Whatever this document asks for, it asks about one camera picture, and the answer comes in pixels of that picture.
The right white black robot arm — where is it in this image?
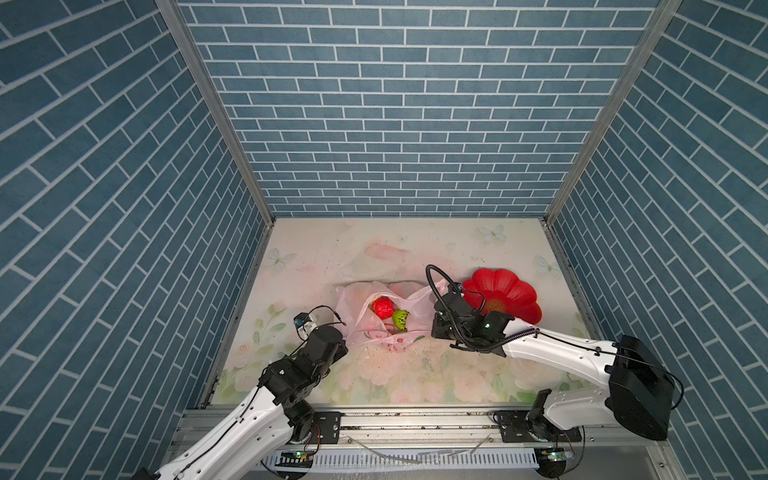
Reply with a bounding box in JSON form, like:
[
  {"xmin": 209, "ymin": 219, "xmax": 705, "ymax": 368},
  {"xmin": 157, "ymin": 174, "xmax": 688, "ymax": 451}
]
[{"xmin": 432, "ymin": 291, "xmax": 682, "ymax": 441}]

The white slotted cable duct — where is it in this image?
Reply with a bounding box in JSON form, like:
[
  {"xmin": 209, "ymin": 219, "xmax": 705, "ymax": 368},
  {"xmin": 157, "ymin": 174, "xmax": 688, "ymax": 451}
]
[{"xmin": 263, "ymin": 448, "xmax": 539, "ymax": 473}]

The red flower-shaped plate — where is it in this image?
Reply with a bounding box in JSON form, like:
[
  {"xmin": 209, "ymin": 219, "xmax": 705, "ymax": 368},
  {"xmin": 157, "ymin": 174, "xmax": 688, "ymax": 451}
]
[{"xmin": 461, "ymin": 268, "xmax": 543, "ymax": 325}]

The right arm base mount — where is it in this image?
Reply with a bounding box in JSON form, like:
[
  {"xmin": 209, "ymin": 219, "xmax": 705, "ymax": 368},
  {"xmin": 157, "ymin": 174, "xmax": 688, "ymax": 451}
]
[{"xmin": 491, "ymin": 410, "xmax": 583, "ymax": 445}]

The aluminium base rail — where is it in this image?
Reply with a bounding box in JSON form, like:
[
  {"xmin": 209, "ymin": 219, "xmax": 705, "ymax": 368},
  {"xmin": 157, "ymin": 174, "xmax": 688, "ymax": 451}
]
[{"xmin": 173, "ymin": 403, "xmax": 667, "ymax": 451}]

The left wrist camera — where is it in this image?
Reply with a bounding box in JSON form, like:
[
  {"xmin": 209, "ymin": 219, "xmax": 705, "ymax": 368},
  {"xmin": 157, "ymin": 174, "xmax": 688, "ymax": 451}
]
[{"xmin": 293, "ymin": 312, "xmax": 317, "ymax": 341}]

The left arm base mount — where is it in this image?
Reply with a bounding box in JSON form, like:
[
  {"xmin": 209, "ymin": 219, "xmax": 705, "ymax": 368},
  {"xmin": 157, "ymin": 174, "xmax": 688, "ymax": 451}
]
[{"xmin": 292, "ymin": 411, "xmax": 342, "ymax": 445}]

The pink plastic bag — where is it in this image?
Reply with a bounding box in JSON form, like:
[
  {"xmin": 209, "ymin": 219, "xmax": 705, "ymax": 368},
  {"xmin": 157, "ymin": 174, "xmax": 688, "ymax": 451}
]
[{"xmin": 335, "ymin": 281, "xmax": 436, "ymax": 352}]

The green fake kiwi half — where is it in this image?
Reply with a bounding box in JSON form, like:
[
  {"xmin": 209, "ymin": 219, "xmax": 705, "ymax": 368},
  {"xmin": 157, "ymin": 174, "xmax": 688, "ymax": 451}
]
[{"xmin": 391, "ymin": 310, "xmax": 410, "ymax": 332}]

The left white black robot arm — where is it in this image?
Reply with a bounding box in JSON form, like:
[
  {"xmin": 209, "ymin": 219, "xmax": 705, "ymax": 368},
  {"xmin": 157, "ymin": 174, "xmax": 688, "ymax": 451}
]
[{"xmin": 132, "ymin": 324, "xmax": 348, "ymax": 480}]

